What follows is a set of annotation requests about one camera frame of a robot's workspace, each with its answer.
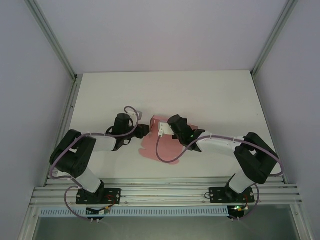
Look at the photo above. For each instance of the pink paper box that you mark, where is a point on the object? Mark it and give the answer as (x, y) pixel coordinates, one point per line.
(170, 150)

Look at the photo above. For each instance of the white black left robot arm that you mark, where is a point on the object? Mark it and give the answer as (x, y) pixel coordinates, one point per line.
(72, 155)

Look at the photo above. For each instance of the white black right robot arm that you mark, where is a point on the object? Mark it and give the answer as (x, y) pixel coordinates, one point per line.
(257, 160)

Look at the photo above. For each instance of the aluminium side rail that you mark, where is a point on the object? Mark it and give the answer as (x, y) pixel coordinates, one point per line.
(68, 112)

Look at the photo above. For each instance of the aluminium mounting rail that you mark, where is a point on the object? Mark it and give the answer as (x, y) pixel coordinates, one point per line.
(162, 191)

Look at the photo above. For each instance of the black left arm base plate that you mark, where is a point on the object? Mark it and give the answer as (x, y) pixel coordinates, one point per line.
(112, 195)

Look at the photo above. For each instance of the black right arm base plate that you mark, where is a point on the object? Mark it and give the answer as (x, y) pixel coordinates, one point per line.
(217, 195)

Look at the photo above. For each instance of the aluminium frame post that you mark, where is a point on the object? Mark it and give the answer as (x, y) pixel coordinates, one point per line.
(52, 37)
(272, 37)

